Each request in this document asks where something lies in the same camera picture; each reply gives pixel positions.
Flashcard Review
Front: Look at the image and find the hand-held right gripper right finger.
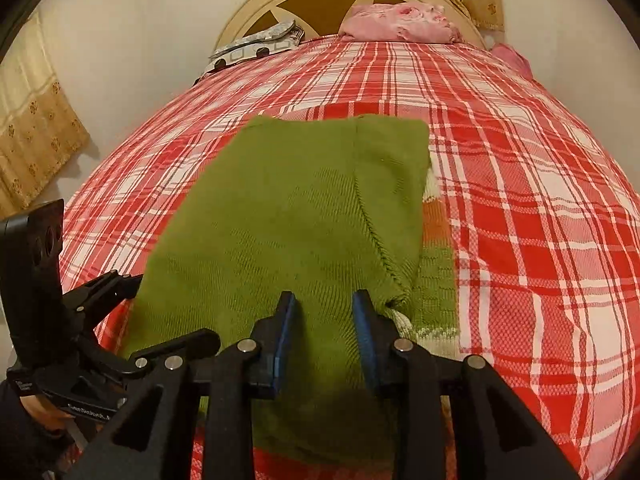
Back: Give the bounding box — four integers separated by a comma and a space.
351, 289, 582, 480

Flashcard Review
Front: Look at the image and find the red plaid bed blanket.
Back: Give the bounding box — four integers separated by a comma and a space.
59, 35, 640, 480

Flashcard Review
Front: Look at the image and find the grey white printed pillow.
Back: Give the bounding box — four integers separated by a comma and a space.
192, 20, 306, 86

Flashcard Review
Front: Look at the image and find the person's left hand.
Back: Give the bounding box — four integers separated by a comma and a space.
17, 391, 71, 431

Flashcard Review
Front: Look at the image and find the pink cloth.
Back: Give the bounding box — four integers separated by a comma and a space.
491, 43, 532, 80

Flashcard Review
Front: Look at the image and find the green knit sweater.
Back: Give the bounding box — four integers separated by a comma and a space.
120, 114, 460, 465

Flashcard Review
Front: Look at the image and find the person's left forearm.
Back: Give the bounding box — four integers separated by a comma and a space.
0, 379, 76, 480

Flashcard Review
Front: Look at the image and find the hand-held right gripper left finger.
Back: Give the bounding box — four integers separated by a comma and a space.
65, 291, 299, 480

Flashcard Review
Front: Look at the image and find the cream round headboard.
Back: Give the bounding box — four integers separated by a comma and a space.
209, 0, 488, 63

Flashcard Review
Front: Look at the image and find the pink pillow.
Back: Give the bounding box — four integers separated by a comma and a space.
339, 2, 460, 45

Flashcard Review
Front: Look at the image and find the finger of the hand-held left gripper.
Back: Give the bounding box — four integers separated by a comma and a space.
82, 329, 222, 382
61, 270, 145, 323

